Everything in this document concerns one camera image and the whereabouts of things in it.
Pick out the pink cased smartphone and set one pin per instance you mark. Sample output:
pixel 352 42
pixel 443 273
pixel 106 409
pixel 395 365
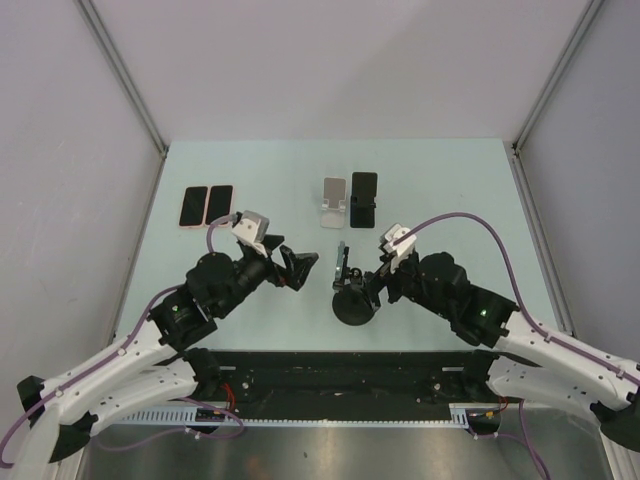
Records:
pixel 193 207
pixel 219 202

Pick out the black round base phone stand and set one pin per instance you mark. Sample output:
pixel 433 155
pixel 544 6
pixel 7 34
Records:
pixel 350 303

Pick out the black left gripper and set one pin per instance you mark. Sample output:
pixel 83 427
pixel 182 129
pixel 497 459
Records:
pixel 296 264

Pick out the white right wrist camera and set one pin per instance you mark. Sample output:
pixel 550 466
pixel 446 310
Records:
pixel 396 244

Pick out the white slotted cable duct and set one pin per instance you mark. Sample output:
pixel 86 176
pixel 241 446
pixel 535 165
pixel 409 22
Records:
pixel 414 415

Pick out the black folding phone stand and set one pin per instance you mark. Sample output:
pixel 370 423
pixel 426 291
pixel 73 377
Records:
pixel 363 199

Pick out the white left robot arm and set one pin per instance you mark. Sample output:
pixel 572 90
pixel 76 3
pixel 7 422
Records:
pixel 158 360

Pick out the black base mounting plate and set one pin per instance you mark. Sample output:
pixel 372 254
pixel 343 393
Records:
pixel 327 380

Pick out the silver folding phone stand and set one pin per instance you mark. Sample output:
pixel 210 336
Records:
pixel 333 209

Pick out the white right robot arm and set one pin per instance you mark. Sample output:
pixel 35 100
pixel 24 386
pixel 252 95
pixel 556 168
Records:
pixel 530 360

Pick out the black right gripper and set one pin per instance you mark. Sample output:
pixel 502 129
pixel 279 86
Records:
pixel 375 283

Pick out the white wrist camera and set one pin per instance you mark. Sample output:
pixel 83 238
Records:
pixel 396 244
pixel 250 230

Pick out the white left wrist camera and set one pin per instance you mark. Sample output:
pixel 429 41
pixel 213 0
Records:
pixel 250 230

